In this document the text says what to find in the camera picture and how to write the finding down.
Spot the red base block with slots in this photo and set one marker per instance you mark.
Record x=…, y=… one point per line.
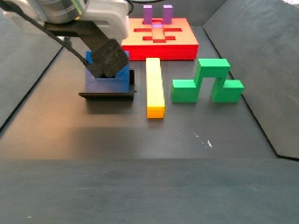
x=165, y=41

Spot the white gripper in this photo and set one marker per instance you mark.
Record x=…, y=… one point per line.
x=110, y=15

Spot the purple U-shaped block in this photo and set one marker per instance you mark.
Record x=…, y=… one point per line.
x=151, y=19

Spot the robot arm wrist link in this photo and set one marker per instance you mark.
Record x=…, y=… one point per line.
x=51, y=11

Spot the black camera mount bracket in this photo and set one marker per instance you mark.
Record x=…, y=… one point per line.
x=107, y=54

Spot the blue U-shaped block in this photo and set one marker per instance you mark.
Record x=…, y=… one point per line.
x=109, y=85

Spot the yellow long bar block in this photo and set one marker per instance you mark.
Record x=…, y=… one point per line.
x=154, y=89

